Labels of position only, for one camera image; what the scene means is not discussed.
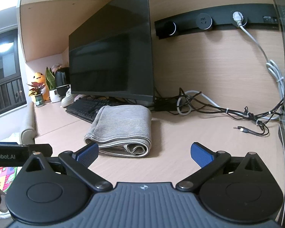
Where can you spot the black keyboard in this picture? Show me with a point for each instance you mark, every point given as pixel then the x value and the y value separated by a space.
pixel 85 110

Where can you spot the white shoe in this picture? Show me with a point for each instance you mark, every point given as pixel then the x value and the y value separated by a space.
pixel 67 98

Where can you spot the orange plush toy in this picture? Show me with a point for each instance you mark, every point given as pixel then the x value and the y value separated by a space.
pixel 38 79

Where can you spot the black computer monitor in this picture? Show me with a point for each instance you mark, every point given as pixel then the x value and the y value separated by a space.
pixel 114 59

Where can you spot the colourful play mat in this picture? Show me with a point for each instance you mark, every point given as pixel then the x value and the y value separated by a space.
pixel 3 179

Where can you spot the dark framed window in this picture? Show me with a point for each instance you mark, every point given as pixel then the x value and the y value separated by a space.
pixel 4 76

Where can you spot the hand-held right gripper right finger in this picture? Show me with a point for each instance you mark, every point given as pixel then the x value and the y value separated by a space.
pixel 201 157

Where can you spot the black power adapter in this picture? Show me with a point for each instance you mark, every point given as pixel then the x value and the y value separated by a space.
pixel 165 105

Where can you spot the beige chair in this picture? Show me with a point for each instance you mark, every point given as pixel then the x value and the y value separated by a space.
pixel 28 123

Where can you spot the snake plant in white pot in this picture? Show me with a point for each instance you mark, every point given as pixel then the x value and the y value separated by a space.
pixel 51 83

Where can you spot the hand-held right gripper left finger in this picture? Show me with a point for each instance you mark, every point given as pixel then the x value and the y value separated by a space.
pixel 86 156

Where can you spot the black cylindrical appliance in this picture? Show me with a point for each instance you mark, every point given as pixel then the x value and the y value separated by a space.
pixel 61 80

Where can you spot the red leaf potted plant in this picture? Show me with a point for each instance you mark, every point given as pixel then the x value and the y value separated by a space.
pixel 38 89

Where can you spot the pink cloth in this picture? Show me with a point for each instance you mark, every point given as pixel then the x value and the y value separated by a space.
pixel 76 97

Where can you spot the grey striped pants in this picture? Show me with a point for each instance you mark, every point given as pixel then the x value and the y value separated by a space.
pixel 123 125

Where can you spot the black power socket rail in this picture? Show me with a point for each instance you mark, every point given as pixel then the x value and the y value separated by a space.
pixel 218 19

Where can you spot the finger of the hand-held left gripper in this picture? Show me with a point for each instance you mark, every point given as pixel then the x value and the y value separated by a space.
pixel 42 149

